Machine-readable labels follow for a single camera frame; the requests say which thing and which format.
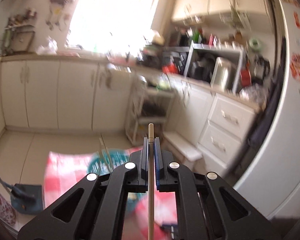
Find chopstick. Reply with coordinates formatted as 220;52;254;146
148;124;155;240

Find white lower kitchen cabinets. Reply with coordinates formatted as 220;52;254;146
0;56;134;133

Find white kitchen storage rack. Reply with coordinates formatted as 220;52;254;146
125;74;175;146

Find teal perforated plastic basket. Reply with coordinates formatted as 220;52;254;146
87;147;145;216

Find red white checkered tablecloth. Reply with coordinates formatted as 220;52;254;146
44;150;177;239

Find white wooden step stool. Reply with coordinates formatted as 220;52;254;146
162;132;203;171

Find blue dustpan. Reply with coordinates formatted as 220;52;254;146
11;184;44;215

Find white refrigerator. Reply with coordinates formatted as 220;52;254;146
235;0;300;219

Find white drawer cabinet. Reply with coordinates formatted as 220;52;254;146
164;74;261;176

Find metal countertop shelf rack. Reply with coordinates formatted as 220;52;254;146
183;42;246;94

